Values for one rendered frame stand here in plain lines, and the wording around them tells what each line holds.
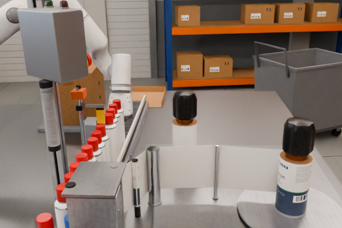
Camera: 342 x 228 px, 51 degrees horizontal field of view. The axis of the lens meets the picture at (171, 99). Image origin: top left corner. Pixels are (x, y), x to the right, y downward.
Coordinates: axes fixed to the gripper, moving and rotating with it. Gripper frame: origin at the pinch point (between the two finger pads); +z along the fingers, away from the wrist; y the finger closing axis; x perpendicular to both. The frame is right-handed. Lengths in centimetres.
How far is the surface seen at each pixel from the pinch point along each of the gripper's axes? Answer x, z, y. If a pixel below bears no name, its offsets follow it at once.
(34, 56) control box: -54, -23, -14
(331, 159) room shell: 173, 38, 154
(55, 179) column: -32.8, 15.6, -15.6
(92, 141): -44.6, 1.1, 0.5
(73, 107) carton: 22.2, -8.3, -28.4
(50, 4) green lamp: -54, -38, -9
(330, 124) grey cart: 201, 9, 163
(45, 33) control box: -60, -29, -8
